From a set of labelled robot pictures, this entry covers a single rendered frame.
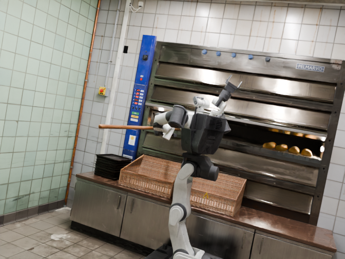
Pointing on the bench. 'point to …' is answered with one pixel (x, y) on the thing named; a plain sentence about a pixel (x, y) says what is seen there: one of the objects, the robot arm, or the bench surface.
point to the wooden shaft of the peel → (127, 127)
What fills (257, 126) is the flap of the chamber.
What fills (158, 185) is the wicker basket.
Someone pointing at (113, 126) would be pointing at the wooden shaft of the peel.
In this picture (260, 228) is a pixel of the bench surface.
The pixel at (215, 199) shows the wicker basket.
